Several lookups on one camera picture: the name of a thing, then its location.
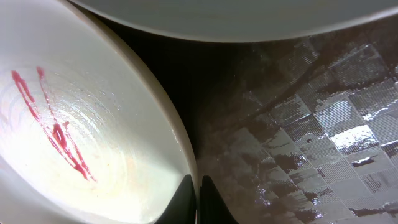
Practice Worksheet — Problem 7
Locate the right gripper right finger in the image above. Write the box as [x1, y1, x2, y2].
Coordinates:
[200, 175, 238, 224]

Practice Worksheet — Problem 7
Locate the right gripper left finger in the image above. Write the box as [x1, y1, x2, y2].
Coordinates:
[155, 175, 196, 224]

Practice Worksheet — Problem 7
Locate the white plate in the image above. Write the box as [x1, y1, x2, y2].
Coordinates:
[1, 1, 197, 223]

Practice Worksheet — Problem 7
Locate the pale grey plate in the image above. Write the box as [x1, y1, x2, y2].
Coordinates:
[73, 0, 397, 43]

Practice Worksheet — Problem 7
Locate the large brown serving tray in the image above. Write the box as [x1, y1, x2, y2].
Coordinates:
[106, 16, 397, 223]

